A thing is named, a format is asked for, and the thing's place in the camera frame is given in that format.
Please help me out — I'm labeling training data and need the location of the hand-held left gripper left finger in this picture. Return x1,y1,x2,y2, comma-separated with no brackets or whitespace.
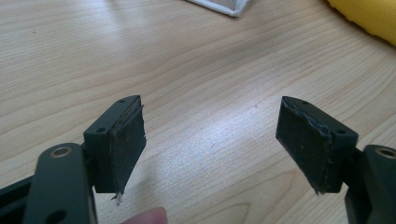
82,94,148,205

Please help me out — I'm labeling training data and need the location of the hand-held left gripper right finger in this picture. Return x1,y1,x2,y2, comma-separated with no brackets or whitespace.
275,95,360,195

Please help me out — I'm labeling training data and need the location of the yellow rounded object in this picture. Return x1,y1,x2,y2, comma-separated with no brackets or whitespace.
326,0,396,49

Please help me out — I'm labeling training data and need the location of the white framed flat object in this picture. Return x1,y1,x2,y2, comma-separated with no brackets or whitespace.
185,0,253,18

